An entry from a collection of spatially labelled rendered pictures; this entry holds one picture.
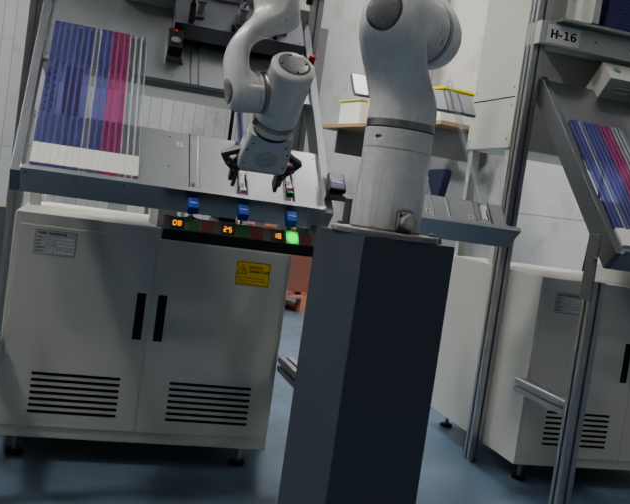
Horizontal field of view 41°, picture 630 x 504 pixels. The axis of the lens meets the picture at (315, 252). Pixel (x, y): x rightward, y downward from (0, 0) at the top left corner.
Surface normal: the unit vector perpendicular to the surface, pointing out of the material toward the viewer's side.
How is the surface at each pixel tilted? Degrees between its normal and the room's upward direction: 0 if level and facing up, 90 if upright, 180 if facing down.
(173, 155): 46
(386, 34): 122
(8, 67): 90
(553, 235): 90
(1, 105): 90
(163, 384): 90
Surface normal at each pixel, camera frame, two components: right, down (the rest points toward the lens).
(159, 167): 0.29, -0.62
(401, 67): -0.26, 0.61
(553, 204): -0.89, -0.10
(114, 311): 0.26, 0.10
